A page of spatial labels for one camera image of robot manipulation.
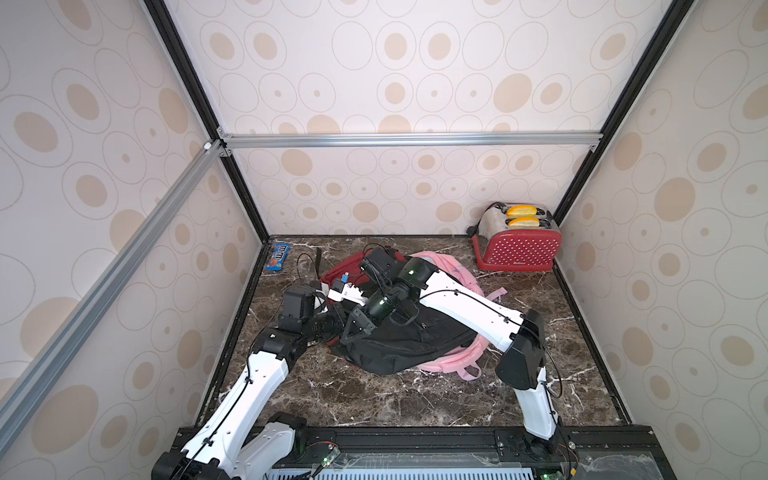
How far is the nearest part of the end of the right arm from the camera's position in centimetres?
63

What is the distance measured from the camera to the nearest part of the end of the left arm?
2.15 ft

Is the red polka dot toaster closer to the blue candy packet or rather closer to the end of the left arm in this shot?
the end of the left arm

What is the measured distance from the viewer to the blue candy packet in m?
1.11

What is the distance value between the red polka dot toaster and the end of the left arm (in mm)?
611

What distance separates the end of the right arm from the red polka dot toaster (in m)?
0.54

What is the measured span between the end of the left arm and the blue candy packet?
0.51 meters

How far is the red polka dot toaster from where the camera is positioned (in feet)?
3.25

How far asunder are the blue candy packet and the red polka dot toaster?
735mm

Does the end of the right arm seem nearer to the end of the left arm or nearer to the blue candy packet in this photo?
the end of the left arm

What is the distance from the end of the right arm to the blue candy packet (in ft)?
1.85
